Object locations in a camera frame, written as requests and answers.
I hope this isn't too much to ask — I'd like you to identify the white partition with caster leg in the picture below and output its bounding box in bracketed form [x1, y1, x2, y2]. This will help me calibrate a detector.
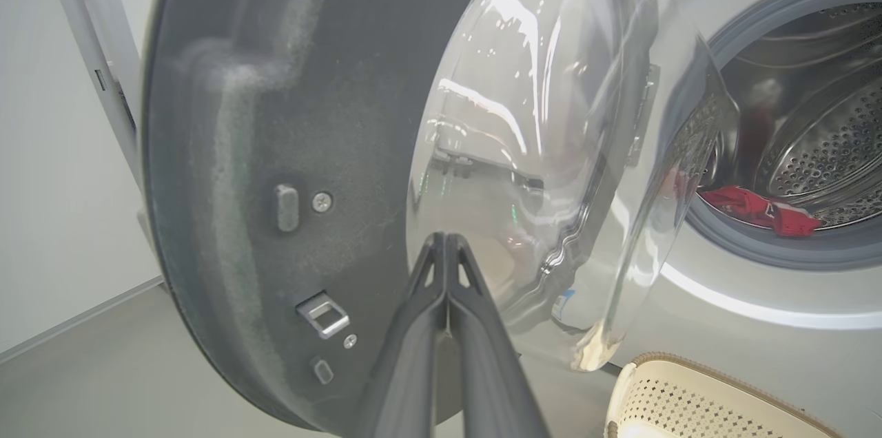
[40, 0, 147, 192]

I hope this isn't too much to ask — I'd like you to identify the white front-load washing machine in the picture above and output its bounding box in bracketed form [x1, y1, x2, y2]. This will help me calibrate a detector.
[551, 0, 882, 438]

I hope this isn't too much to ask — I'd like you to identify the red basketball jersey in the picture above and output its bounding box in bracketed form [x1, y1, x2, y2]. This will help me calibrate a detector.
[697, 185, 823, 238]

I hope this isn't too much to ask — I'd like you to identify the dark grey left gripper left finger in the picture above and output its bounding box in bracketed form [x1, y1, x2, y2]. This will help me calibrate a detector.
[351, 231, 449, 438]

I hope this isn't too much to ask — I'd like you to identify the dark round glass washer door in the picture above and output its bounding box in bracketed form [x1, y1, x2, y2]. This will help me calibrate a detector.
[141, 0, 741, 438]

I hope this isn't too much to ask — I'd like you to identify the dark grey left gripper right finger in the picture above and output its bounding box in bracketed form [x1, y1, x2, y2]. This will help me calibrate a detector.
[447, 233, 552, 438]

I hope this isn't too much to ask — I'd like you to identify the cream perforated laundry basket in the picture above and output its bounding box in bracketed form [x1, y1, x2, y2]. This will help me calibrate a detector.
[604, 353, 845, 438]

